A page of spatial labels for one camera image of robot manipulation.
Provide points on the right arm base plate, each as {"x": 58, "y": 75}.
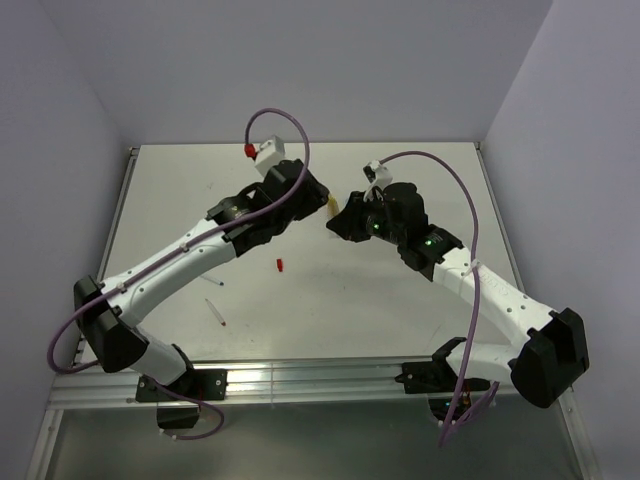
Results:
{"x": 427, "y": 377}

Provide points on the red cable connector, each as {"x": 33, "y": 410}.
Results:
{"x": 250, "y": 150}

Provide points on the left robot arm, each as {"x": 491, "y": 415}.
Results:
{"x": 111, "y": 311}

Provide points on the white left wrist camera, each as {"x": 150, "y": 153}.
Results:
{"x": 269, "y": 154}

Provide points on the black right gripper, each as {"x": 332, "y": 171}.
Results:
{"x": 347, "y": 224}

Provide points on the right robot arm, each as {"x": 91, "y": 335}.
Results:
{"x": 546, "y": 350}

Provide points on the yellow highlighter marker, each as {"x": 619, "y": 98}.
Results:
{"x": 332, "y": 207}

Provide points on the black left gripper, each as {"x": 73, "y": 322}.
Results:
{"x": 316, "y": 195}

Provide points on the thin blue pen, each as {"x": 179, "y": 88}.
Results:
{"x": 212, "y": 280}

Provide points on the aluminium frame rail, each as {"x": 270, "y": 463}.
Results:
{"x": 271, "y": 383}

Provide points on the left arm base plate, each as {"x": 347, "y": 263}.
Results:
{"x": 208, "y": 384}

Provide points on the thin red pen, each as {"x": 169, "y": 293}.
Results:
{"x": 215, "y": 312}

